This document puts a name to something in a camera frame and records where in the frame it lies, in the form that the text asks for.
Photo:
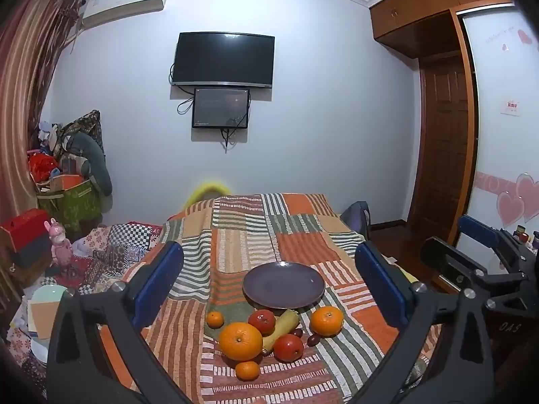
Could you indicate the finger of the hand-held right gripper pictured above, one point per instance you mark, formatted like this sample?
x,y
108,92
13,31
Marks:
x,y
478,231
450,261

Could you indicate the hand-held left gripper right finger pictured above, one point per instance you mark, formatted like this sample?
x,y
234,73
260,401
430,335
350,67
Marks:
x,y
379,282

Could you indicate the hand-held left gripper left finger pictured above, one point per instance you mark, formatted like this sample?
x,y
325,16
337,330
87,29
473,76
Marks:
x,y
158,280

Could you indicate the medium orange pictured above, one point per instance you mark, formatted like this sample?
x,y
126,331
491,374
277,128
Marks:
x,y
327,321

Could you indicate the small tangerine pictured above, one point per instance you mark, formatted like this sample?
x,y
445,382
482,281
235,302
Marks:
x,y
215,320
247,370

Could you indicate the dark purple round plate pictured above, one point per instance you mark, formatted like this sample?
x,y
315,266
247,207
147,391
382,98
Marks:
x,y
282,286

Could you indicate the yellow banana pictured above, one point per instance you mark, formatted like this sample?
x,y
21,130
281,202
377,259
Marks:
x,y
285,323

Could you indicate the large orange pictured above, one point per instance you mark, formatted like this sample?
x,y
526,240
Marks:
x,y
240,341

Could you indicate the red tomato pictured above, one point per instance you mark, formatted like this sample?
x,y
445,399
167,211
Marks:
x,y
289,347
262,322

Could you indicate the checkered floral quilt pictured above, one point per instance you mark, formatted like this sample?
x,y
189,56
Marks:
x,y
122,240

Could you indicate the white heart-printed sliding door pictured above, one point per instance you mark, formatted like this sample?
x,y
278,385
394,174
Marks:
x,y
501,155

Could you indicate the brown wooden door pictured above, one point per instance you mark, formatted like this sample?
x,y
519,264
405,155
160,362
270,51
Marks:
x,y
444,143

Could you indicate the pink bunny toy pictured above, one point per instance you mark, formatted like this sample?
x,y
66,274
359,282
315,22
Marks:
x,y
61,244

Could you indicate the striped patchwork blanket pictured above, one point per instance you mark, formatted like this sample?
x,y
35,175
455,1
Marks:
x,y
252,235

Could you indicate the green cardboard box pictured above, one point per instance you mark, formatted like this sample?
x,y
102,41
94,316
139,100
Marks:
x,y
75,206

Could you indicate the pale green round dish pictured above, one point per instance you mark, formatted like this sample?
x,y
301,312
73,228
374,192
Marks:
x,y
46,292

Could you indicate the tan cardboard sheet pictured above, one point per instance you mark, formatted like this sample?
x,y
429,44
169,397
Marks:
x,y
44,320

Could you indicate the red and grey box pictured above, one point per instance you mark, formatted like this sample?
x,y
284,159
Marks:
x,y
23,231

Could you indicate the red plastic bag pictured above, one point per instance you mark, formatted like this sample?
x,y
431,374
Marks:
x,y
42,166

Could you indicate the dark patterned cushion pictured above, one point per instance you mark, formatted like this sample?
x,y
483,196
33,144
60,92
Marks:
x,y
84,124

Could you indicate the wooden overhead cabinet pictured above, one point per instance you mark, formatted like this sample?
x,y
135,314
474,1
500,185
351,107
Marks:
x,y
421,12

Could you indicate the striped brown curtain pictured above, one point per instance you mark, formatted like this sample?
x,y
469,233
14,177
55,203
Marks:
x,y
25,92

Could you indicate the white air conditioner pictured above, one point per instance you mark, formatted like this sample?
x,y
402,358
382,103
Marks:
x,y
122,6

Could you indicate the white wall label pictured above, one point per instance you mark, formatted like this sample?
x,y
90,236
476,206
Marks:
x,y
511,106

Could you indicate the small black wall monitor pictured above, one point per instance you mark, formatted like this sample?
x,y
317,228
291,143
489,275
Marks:
x,y
219,107

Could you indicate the large black wall television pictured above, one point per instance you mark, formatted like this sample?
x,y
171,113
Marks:
x,y
223,59

